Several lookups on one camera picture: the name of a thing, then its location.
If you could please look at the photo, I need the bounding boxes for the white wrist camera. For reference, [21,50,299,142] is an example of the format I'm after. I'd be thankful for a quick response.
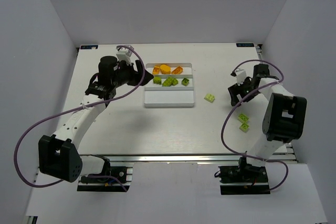
[116,45,134,66]
[230,68,247,86]

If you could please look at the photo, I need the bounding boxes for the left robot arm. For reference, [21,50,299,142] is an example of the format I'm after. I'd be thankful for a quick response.
[38,56,153,183]

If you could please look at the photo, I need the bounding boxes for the pale green small lego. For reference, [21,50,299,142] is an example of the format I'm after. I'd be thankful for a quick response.
[239,123,249,132]

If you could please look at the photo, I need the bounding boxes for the white divided sorting tray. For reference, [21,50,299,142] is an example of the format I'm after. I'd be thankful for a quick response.
[144,62,195,108]

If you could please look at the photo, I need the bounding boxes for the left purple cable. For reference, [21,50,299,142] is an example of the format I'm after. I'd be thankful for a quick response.
[13,45,146,192]

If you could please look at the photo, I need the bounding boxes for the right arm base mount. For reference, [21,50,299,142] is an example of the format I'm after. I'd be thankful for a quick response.
[214,157,270,195]

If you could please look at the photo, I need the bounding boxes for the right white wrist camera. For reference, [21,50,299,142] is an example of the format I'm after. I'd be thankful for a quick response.
[230,68,247,86]

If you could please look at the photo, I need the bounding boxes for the yellow 2x4 lego brick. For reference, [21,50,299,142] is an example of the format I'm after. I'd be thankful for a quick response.
[171,66,183,75]

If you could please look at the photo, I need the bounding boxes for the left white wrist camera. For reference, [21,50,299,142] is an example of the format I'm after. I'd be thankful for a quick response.
[116,45,134,66]

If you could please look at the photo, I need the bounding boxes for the green 2x2 lego brick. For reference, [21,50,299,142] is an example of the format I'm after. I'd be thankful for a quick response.
[181,78,190,87]

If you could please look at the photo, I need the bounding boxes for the lime 2x4 lego brick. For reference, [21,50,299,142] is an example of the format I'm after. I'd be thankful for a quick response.
[162,77,178,87]

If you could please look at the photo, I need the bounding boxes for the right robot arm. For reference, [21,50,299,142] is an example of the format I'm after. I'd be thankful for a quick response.
[137,60,307,170]

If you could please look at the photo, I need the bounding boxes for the yellow rounded lego piece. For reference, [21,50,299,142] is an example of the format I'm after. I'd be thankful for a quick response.
[160,64,171,74]

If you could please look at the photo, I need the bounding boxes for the left blue corner label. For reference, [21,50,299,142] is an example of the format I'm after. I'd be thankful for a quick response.
[80,45,98,50]

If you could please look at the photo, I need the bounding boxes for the pale green sloped lego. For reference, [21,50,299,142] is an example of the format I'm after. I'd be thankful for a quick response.
[204,93,215,103]

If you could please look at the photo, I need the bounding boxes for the pale green 2x2 lego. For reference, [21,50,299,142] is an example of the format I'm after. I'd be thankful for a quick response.
[238,113,249,123]

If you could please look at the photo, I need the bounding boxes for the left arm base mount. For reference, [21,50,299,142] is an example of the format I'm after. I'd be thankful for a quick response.
[77,155,133,193]

